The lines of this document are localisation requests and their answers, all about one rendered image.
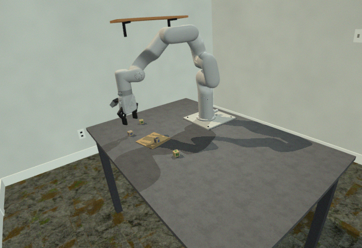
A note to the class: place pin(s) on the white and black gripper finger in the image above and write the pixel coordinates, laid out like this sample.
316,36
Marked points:
134,113
120,114

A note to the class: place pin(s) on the tan flat mat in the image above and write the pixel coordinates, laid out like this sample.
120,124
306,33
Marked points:
148,141

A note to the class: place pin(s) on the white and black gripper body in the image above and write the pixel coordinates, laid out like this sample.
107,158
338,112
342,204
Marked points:
128,103

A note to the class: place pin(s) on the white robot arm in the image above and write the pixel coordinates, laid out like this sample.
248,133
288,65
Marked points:
206,79

